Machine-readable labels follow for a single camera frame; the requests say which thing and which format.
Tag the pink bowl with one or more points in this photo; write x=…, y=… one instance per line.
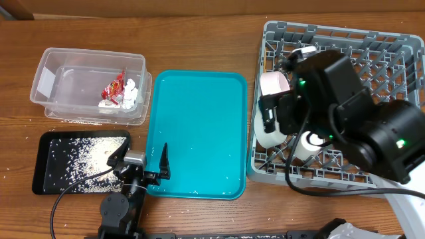
x=273, y=83

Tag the teal serving tray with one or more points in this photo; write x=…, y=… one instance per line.
x=201, y=118

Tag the red foil wrapper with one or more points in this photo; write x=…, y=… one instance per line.
x=114, y=92

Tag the white cup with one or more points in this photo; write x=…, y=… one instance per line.
x=308, y=145

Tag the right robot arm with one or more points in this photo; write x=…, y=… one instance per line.
x=386, y=140

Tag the clear plastic bin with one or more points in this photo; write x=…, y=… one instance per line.
x=69, y=82

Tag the white napkin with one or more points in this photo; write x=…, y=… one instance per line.
x=128, y=101

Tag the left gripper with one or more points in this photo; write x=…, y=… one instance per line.
x=155, y=178

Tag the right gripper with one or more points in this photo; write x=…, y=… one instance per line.
x=286, y=101

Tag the grey dishwasher rack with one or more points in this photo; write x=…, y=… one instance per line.
x=391, y=65

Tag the black tray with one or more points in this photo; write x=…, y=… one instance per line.
x=104, y=184

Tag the grey bowl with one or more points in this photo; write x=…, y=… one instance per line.
x=267, y=140

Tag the black rail at bottom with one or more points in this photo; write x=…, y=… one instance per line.
x=291, y=234

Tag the spilled rice pile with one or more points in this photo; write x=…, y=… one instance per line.
x=70, y=160

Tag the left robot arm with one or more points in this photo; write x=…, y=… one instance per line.
x=120, y=211

